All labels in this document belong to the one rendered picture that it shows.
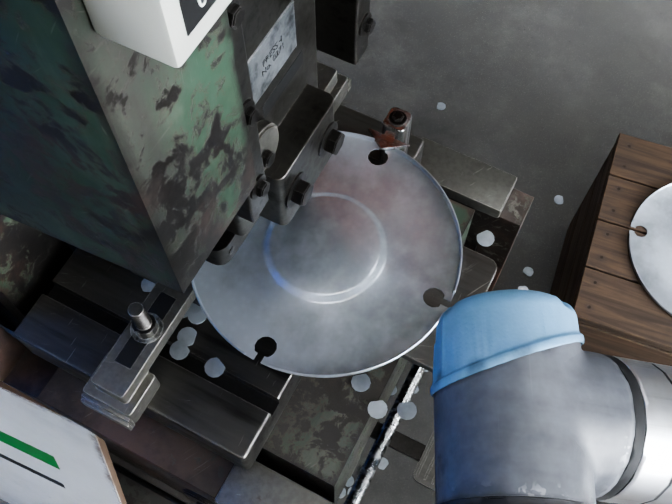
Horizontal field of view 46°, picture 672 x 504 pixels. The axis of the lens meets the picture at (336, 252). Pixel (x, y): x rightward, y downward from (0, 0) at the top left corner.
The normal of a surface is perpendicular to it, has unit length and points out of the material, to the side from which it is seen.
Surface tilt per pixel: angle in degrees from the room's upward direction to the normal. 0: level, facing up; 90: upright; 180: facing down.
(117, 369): 0
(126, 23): 90
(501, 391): 15
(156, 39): 90
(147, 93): 90
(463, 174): 0
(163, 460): 0
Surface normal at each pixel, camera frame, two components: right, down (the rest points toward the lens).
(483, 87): 0.00, -0.44
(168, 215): 0.88, 0.42
